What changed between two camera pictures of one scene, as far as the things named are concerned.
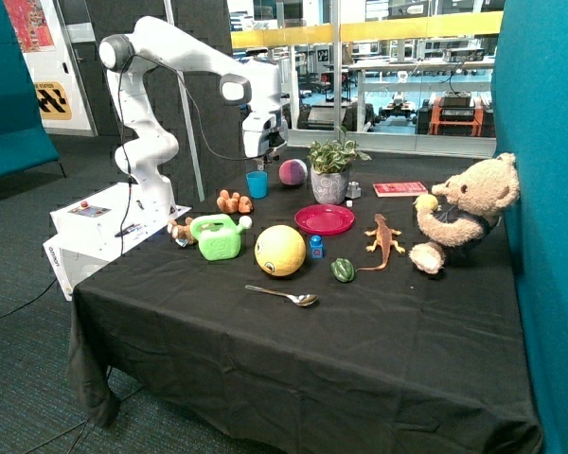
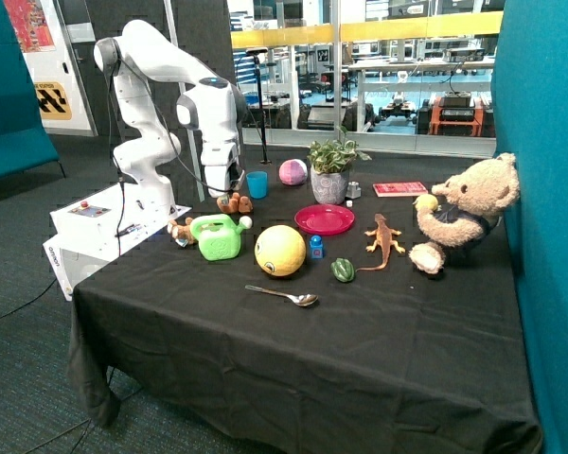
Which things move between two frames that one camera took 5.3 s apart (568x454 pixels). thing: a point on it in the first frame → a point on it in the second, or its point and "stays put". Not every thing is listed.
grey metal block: [352, 190] stays put
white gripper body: [263, 132] → [222, 170]
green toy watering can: [221, 243] stays put
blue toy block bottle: [316, 247] stays put
